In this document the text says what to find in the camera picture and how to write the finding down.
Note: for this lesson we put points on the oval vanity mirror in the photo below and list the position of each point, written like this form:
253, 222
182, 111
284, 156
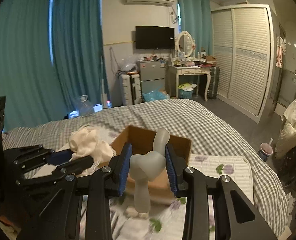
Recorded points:
185, 44

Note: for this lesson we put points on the white floral quilted mat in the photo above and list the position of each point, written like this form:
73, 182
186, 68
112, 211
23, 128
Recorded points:
166, 217

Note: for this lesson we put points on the teal curtain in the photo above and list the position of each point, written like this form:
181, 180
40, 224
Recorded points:
51, 53
196, 19

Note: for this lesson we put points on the purple drink cup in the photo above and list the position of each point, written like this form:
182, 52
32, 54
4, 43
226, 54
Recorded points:
265, 150

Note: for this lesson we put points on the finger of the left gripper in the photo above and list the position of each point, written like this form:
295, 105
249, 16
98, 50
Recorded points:
75, 167
36, 155

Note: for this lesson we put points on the cream fabric scrunchie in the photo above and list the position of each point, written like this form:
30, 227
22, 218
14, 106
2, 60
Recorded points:
86, 142

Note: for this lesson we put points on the dark suitcase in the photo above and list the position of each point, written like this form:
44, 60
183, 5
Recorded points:
214, 82

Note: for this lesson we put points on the hanging pink clothes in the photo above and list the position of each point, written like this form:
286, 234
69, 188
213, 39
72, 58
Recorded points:
281, 50

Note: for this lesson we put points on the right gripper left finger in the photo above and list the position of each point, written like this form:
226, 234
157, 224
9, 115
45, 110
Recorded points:
109, 181

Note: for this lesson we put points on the grey mini fridge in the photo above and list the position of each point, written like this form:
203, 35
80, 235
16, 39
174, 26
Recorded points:
152, 75

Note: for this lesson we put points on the white sock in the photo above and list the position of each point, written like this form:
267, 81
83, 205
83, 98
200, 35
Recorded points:
147, 167

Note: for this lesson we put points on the white dressing table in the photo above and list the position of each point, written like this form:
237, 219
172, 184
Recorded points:
173, 74

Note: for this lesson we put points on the white suitcase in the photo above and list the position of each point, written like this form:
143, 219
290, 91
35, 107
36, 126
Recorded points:
130, 89

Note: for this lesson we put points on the white sliding wardrobe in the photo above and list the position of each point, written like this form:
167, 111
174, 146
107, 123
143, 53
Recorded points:
244, 47

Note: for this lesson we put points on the white clothes pile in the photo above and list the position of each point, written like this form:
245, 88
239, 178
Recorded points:
287, 137

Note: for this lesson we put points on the teal left curtain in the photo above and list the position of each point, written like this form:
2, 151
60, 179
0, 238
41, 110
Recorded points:
51, 53

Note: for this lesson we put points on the black wall television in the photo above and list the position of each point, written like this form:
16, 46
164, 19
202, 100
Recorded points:
154, 37

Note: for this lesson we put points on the brown cardboard box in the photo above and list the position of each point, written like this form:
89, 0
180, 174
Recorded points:
142, 142

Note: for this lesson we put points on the grey washing machine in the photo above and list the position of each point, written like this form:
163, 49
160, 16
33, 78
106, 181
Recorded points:
287, 92

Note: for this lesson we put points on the blue plastic bag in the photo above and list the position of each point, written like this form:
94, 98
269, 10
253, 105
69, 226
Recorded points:
154, 95

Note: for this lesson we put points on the teal right curtain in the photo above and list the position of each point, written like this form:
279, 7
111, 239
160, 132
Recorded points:
196, 19

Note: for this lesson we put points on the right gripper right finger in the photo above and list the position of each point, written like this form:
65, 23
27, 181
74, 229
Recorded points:
234, 214

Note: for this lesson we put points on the clear water jug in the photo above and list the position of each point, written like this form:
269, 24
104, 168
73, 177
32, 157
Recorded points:
84, 106

